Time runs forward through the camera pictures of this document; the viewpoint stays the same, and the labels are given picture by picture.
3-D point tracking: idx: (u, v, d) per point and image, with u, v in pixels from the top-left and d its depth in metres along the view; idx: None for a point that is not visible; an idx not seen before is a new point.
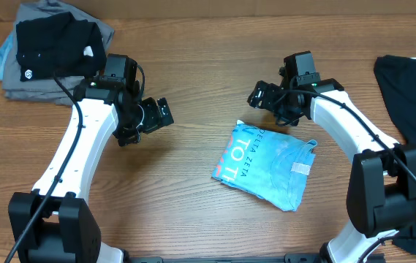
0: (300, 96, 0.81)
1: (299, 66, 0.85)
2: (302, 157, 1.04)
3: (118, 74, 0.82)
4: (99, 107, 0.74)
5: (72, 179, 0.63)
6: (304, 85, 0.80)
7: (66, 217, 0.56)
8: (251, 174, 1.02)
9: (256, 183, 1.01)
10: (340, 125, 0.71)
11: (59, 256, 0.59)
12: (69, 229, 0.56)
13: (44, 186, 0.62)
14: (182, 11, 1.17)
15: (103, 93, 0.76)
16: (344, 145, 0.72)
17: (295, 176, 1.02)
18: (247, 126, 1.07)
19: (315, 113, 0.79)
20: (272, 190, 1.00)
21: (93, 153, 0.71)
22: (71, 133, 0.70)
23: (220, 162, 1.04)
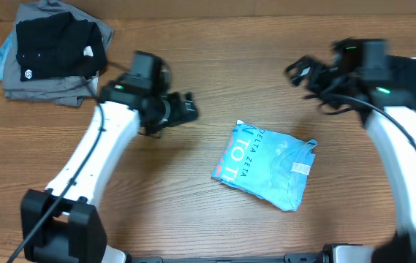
0: (361, 97, 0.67)
1: (370, 55, 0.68)
2: (302, 157, 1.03)
3: (143, 74, 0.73)
4: (120, 111, 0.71)
5: (85, 184, 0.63)
6: (368, 85, 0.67)
7: (74, 221, 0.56)
8: (251, 173, 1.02)
9: (256, 183, 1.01)
10: (395, 159, 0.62)
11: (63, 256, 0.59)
12: (77, 233, 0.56)
13: (60, 187, 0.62)
14: (182, 11, 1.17)
15: (128, 97, 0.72)
16: (396, 181, 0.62)
17: (295, 176, 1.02)
18: (247, 125, 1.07)
19: (373, 130, 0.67)
20: (272, 190, 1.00)
21: (111, 158, 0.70)
22: (91, 134, 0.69)
23: (220, 162, 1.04)
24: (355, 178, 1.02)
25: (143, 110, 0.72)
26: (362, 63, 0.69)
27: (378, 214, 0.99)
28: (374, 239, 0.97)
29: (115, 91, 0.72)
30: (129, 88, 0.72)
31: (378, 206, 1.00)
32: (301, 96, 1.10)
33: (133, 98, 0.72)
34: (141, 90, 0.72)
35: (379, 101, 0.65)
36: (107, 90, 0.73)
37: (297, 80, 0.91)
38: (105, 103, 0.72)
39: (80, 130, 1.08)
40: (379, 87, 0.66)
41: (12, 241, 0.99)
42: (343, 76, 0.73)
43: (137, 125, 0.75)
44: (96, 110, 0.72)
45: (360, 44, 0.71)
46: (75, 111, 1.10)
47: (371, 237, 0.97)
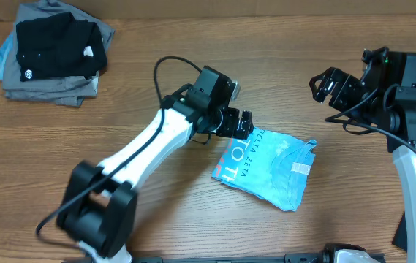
0: (394, 117, 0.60)
1: (408, 71, 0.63)
2: (302, 157, 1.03)
3: (206, 92, 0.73)
4: (179, 119, 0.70)
5: (135, 170, 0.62)
6: (398, 107, 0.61)
7: (115, 199, 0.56)
8: (251, 173, 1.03)
9: (256, 183, 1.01)
10: None
11: (92, 232, 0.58)
12: (115, 211, 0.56)
13: (112, 166, 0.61)
14: (182, 11, 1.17)
15: (186, 109, 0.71)
16: (411, 212, 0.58)
17: (295, 176, 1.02)
18: None
19: (402, 160, 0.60)
20: (272, 190, 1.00)
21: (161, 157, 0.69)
22: (148, 132, 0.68)
23: (220, 162, 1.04)
24: (355, 178, 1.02)
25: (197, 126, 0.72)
26: (399, 79, 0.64)
27: (378, 214, 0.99)
28: (373, 239, 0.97)
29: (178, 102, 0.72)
30: (189, 101, 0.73)
31: (378, 206, 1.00)
32: (301, 96, 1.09)
33: (192, 112, 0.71)
34: (200, 107, 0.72)
35: (414, 124, 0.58)
36: (170, 98, 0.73)
37: (321, 95, 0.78)
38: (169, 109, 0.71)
39: (80, 130, 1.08)
40: None
41: (12, 241, 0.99)
42: (372, 93, 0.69)
43: (186, 136, 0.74)
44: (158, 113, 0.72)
45: (397, 56, 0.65)
46: (76, 111, 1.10)
47: (371, 237, 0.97)
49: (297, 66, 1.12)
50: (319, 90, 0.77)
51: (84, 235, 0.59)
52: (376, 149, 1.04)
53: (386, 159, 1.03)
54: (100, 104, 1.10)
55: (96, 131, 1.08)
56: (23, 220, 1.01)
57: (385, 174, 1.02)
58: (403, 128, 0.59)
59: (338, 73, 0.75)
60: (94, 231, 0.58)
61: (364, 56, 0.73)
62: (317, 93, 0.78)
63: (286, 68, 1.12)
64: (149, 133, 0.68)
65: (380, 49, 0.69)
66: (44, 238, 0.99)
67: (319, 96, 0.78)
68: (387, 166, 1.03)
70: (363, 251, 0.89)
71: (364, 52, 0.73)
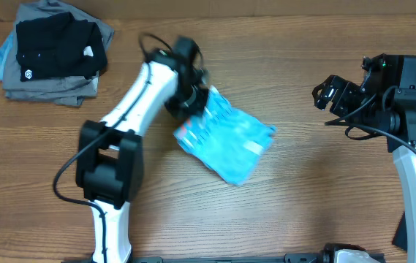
0: (394, 117, 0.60)
1: (406, 73, 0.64)
2: (259, 138, 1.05)
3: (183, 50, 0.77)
4: (164, 70, 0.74)
5: (134, 121, 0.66)
6: (401, 107, 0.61)
7: (123, 147, 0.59)
8: (208, 142, 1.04)
9: (207, 151, 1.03)
10: None
11: (109, 181, 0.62)
12: (126, 156, 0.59)
13: (112, 120, 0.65)
14: (182, 11, 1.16)
15: (169, 61, 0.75)
16: (411, 212, 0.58)
17: (248, 154, 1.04)
18: (220, 96, 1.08)
19: (401, 158, 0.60)
20: (223, 162, 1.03)
21: (155, 104, 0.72)
22: (137, 85, 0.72)
23: (186, 126, 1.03)
24: (355, 178, 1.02)
25: (181, 74, 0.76)
26: (397, 81, 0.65)
27: (378, 214, 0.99)
28: (373, 239, 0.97)
29: (161, 55, 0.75)
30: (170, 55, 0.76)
31: (378, 206, 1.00)
32: (301, 96, 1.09)
33: (172, 65, 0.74)
34: (180, 59, 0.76)
35: (414, 125, 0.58)
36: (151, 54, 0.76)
37: (322, 102, 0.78)
38: (154, 62, 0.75)
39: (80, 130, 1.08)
40: None
41: (12, 241, 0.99)
42: (371, 97, 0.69)
43: (173, 86, 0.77)
44: (145, 68, 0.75)
45: (394, 61, 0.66)
46: (76, 111, 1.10)
47: (371, 237, 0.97)
49: (298, 66, 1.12)
50: (319, 98, 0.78)
51: (101, 185, 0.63)
52: (376, 149, 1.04)
53: (386, 159, 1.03)
54: (100, 104, 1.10)
55: None
56: (23, 220, 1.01)
57: (385, 174, 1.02)
58: (403, 128, 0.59)
59: (338, 79, 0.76)
60: (111, 179, 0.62)
61: (363, 63, 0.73)
62: (318, 101, 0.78)
63: (286, 68, 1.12)
64: (140, 88, 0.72)
65: (379, 56, 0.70)
66: (44, 238, 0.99)
67: (320, 104, 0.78)
68: (387, 166, 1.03)
70: (363, 251, 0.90)
71: (364, 59, 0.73)
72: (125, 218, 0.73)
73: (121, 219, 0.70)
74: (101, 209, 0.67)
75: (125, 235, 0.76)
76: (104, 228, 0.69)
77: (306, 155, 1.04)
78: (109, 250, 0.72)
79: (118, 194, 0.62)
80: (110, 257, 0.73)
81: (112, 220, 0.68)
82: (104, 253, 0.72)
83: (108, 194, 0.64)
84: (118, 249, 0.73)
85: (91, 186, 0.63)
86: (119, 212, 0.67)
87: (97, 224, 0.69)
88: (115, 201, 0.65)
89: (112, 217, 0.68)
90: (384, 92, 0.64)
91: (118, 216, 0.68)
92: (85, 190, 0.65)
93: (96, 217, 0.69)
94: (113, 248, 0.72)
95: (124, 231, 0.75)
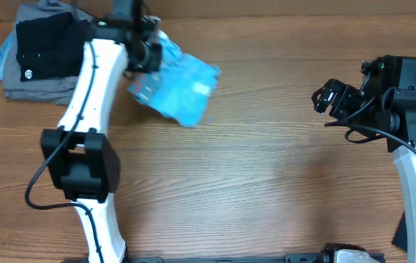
0: (394, 118, 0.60)
1: (404, 74, 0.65)
2: (205, 79, 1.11)
3: (125, 10, 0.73)
4: (110, 47, 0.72)
5: (92, 117, 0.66)
6: (401, 107, 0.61)
7: (90, 149, 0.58)
8: (162, 90, 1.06)
9: (164, 100, 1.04)
10: None
11: (86, 180, 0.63)
12: (93, 157, 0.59)
13: (69, 120, 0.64)
14: (182, 11, 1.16)
15: (111, 32, 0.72)
16: (411, 212, 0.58)
17: (197, 96, 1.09)
18: (171, 45, 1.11)
19: (401, 158, 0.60)
20: (176, 106, 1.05)
21: (110, 87, 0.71)
22: (85, 72, 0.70)
23: (140, 79, 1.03)
24: (355, 178, 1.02)
25: (129, 43, 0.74)
26: (396, 82, 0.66)
27: (378, 214, 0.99)
28: (373, 239, 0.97)
29: (100, 28, 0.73)
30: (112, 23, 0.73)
31: (378, 206, 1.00)
32: (301, 96, 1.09)
33: (116, 33, 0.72)
34: (123, 25, 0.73)
35: (414, 125, 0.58)
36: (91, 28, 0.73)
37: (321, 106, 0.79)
38: (96, 39, 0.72)
39: None
40: None
41: (12, 241, 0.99)
42: (370, 100, 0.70)
43: (125, 60, 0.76)
44: (87, 48, 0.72)
45: (392, 62, 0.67)
46: None
47: (371, 237, 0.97)
49: (298, 66, 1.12)
50: (319, 101, 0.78)
51: (80, 185, 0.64)
52: (375, 149, 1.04)
53: (386, 159, 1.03)
54: None
55: None
56: (23, 220, 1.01)
57: (385, 174, 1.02)
58: (403, 128, 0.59)
59: (338, 84, 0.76)
60: (87, 178, 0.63)
61: (362, 67, 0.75)
62: (317, 104, 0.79)
63: (286, 68, 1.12)
64: (89, 74, 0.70)
65: (378, 59, 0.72)
66: (44, 238, 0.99)
67: (319, 107, 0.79)
68: (387, 166, 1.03)
70: (363, 251, 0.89)
71: (362, 63, 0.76)
72: (112, 212, 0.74)
73: (108, 213, 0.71)
74: (85, 207, 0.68)
75: (115, 228, 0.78)
76: (93, 225, 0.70)
77: (307, 155, 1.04)
78: (103, 247, 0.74)
79: (99, 191, 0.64)
80: (106, 253, 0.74)
81: (100, 215, 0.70)
82: (99, 252, 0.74)
83: (91, 191, 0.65)
84: (112, 244, 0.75)
85: (71, 188, 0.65)
86: (104, 207, 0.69)
87: (85, 223, 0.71)
88: (98, 196, 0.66)
89: (98, 212, 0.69)
90: (384, 93, 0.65)
91: (104, 210, 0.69)
92: (65, 192, 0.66)
93: (83, 217, 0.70)
94: (106, 244, 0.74)
95: (114, 226, 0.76)
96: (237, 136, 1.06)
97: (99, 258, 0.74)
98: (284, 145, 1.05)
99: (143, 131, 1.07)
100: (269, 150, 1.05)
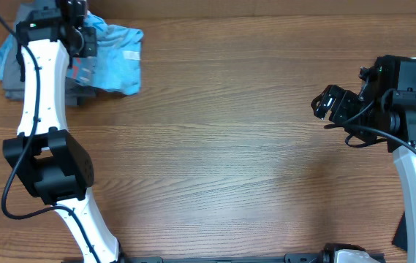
0: (394, 118, 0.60)
1: (403, 76, 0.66)
2: (132, 46, 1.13)
3: (52, 6, 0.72)
4: (45, 46, 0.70)
5: (49, 116, 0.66)
6: (401, 107, 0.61)
7: (56, 148, 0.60)
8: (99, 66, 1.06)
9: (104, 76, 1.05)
10: None
11: (61, 180, 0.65)
12: (62, 155, 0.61)
13: (26, 126, 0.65)
14: (182, 11, 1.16)
15: (44, 31, 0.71)
16: (411, 213, 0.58)
17: (129, 63, 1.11)
18: (96, 20, 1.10)
19: (401, 158, 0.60)
20: (118, 78, 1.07)
21: (59, 84, 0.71)
22: (29, 76, 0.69)
23: (76, 63, 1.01)
24: (355, 178, 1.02)
25: (65, 38, 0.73)
26: (394, 85, 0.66)
27: (378, 214, 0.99)
28: (373, 239, 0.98)
29: (31, 29, 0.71)
30: (42, 22, 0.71)
31: (378, 206, 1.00)
32: (301, 96, 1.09)
33: (50, 30, 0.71)
34: (55, 21, 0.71)
35: (414, 125, 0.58)
36: (22, 32, 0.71)
37: (321, 111, 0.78)
38: (31, 42, 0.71)
39: (80, 130, 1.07)
40: None
41: (13, 241, 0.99)
42: (368, 104, 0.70)
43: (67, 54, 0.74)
44: (24, 52, 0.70)
45: (391, 64, 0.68)
46: (75, 111, 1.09)
47: (371, 237, 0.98)
49: (298, 66, 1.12)
50: (319, 107, 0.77)
51: (56, 186, 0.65)
52: (376, 149, 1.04)
53: (386, 159, 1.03)
54: (99, 104, 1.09)
55: (95, 131, 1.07)
56: (23, 220, 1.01)
57: (385, 174, 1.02)
58: (403, 128, 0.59)
59: (337, 89, 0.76)
60: (61, 177, 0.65)
61: (362, 73, 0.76)
62: (317, 109, 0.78)
63: (286, 68, 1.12)
64: (33, 77, 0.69)
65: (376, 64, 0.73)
66: (44, 238, 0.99)
67: (319, 112, 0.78)
68: (387, 166, 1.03)
70: (363, 251, 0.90)
71: (361, 69, 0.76)
72: (96, 210, 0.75)
73: (92, 210, 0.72)
74: (66, 207, 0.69)
75: (104, 226, 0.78)
76: (80, 225, 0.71)
77: (307, 156, 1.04)
78: (95, 245, 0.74)
79: (76, 186, 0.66)
80: (100, 252, 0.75)
81: (84, 214, 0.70)
82: (93, 252, 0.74)
83: (67, 190, 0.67)
84: (103, 241, 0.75)
85: (47, 193, 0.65)
86: (85, 204, 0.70)
87: (72, 224, 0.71)
88: (77, 193, 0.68)
89: (81, 211, 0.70)
90: (384, 94, 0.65)
91: (86, 207, 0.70)
92: (43, 199, 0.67)
93: (68, 219, 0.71)
94: (98, 242, 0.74)
95: (101, 223, 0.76)
96: (237, 136, 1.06)
97: (96, 258, 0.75)
98: (284, 145, 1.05)
99: (143, 131, 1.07)
100: (268, 150, 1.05)
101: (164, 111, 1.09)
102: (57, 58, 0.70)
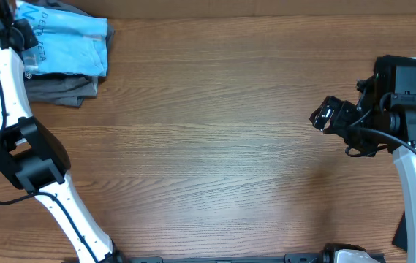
0: (394, 118, 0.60)
1: (399, 80, 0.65)
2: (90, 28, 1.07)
3: None
4: None
5: (16, 109, 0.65)
6: (401, 106, 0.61)
7: (28, 134, 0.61)
8: (49, 56, 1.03)
9: (58, 60, 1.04)
10: None
11: (40, 166, 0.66)
12: (34, 139, 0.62)
13: None
14: (182, 11, 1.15)
15: None
16: (411, 213, 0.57)
17: (89, 44, 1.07)
18: (29, 8, 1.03)
19: (401, 158, 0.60)
20: (75, 61, 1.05)
21: (18, 77, 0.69)
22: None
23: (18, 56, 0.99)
24: (355, 178, 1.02)
25: (16, 46, 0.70)
26: (392, 88, 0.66)
27: (378, 214, 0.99)
28: (373, 239, 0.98)
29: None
30: None
31: (378, 206, 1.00)
32: (301, 96, 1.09)
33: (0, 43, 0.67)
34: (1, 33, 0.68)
35: (414, 124, 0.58)
36: None
37: (320, 122, 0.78)
38: None
39: (80, 130, 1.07)
40: None
41: (12, 241, 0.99)
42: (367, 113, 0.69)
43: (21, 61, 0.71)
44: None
45: (387, 71, 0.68)
46: (75, 110, 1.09)
47: (371, 237, 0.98)
49: (298, 67, 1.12)
50: (318, 117, 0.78)
51: (35, 173, 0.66)
52: None
53: (386, 159, 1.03)
54: (100, 104, 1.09)
55: (95, 131, 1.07)
56: (22, 220, 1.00)
57: (385, 174, 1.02)
58: (403, 128, 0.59)
59: (335, 100, 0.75)
60: (39, 164, 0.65)
61: (358, 85, 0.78)
62: (316, 120, 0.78)
63: (286, 68, 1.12)
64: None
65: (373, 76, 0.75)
66: (44, 238, 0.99)
67: (319, 123, 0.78)
68: (387, 166, 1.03)
70: (363, 251, 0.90)
71: (357, 82, 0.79)
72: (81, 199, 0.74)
73: (75, 197, 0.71)
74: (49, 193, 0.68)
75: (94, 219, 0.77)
76: (66, 213, 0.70)
77: (307, 155, 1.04)
78: (85, 234, 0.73)
79: (55, 172, 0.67)
80: (92, 242, 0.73)
81: (67, 199, 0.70)
82: (84, 242, 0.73)
83: (47, 175, 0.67)
84: (93, 230, 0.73)
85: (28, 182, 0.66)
86: (66, 187, 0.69)
87: (58, 214, 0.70)
88: (58, 179, 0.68)
89: (63, 196, 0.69)
90: (381, 99, 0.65)
91: (69, 191, 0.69)
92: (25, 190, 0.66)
93: (53, 208, 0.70)
94: (88, 231, 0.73)
95: (90, 214, 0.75)
96: (237, 136, 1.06)
97: (88, 250, 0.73)
98: (284, 146, 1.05)
99: (143, 131, 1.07)
100: (269, 150, 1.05)
101: (164, 111, 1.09)
102: (12, 61, 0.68)
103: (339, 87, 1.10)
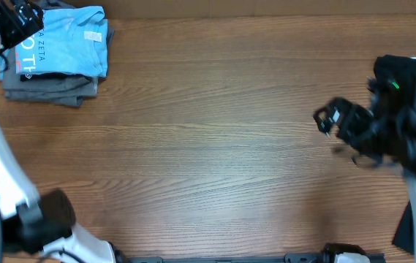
0: (412, 145, 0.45)
1: None
2: (91, 26, 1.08)
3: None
4: None
5: (6, 189, 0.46)
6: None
7: (30, 221, 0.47)
8: (48, 56, 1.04)
9: (58, 61, 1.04)
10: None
11: (46, 239, 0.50)
12: (42, 227, 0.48)
13: None
14: (182, 11, 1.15)
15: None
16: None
17: (90, 44, 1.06)
18: None
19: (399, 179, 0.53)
20: (75, 62, 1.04)
21: None
22: None
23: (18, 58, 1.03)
24: (355, 178, 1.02)
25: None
26: (410, 101, 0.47)
27: (378, 214, 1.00)
28: (373, 239, 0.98)
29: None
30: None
31: (379, 206, 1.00)
32: (301, 96, 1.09)
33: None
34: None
35: None
36: None
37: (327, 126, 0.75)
38: None
39: (80, 130, 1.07)
40: None
41: None
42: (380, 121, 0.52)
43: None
44: None
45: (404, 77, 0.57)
46: (75, 110, 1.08)
47: (371, 237, 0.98)
49: (298, 66, 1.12)
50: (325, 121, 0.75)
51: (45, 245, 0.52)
52: None
53: None
54: (100, 104, 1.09)
55: (96, 131, 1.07)
56: None
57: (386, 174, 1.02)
58: None
59: (344, 102, 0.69)
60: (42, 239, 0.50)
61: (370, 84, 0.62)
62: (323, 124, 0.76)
63: (287, 68, 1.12)
64: None
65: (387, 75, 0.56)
66: None
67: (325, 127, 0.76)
68: None
70: (363, 256, 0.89)
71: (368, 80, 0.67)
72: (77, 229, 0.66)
73: (79, 239, 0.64)
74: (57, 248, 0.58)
75: (89, 237, 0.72)
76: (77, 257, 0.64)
77: (307, 155, 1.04)
78: None
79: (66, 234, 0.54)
80: None
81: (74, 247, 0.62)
82: None
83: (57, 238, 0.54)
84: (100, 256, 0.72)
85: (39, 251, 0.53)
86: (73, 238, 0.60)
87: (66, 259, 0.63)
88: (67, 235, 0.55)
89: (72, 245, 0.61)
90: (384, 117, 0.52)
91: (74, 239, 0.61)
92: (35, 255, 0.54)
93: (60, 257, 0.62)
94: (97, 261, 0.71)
95: (88, 240, 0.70)
96: (237, 136, 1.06)
97: None
98: (284, 146, 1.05)
99: (143, 131, 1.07)
100: (268, 150, 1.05)
101: (164, 110, 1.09)
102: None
103: (339, 87, 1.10)
